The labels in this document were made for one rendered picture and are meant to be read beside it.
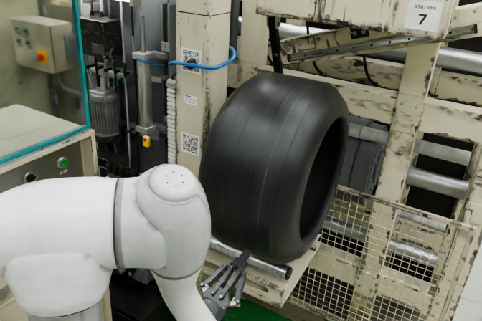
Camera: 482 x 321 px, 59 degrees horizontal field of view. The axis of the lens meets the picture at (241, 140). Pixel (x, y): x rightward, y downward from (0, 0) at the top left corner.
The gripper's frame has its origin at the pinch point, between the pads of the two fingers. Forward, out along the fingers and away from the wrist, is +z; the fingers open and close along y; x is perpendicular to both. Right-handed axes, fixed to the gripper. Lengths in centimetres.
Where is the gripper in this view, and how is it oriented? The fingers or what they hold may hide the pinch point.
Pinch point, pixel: (242, 259)
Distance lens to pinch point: 128.4
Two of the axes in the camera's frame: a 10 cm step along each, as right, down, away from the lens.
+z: 4.8, -5.5, 6.8
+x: 0.7, 7.9, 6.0
